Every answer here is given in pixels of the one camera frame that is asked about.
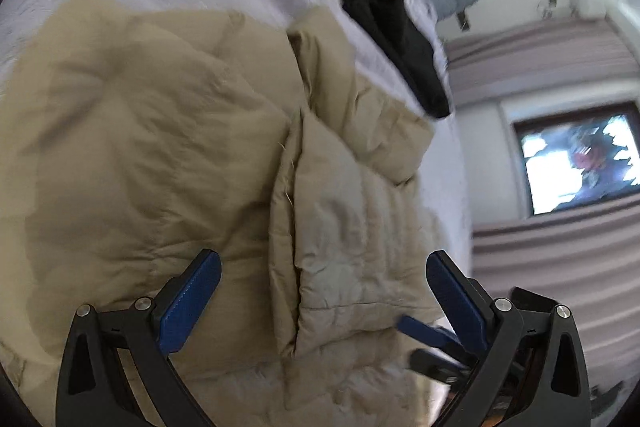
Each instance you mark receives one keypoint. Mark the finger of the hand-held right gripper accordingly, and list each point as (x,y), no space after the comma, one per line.
(425,329)
(435,363)

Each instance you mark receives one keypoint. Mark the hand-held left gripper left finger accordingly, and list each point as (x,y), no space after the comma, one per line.
(192,302)

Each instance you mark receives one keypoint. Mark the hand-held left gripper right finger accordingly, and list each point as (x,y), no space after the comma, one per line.
(457,309)

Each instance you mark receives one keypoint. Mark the beige puffer jacket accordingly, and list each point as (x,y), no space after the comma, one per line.
(165,142)

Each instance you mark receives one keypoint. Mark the striped purple curtain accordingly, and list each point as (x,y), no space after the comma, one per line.
(540,57)
(560,277)

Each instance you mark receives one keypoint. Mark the black framed screen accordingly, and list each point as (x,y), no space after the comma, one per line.
(575,162)

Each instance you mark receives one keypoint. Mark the black garment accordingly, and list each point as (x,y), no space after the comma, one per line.
(395,32)

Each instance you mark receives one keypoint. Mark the wall socket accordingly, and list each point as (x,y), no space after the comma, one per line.
(464,20)
(551,2)

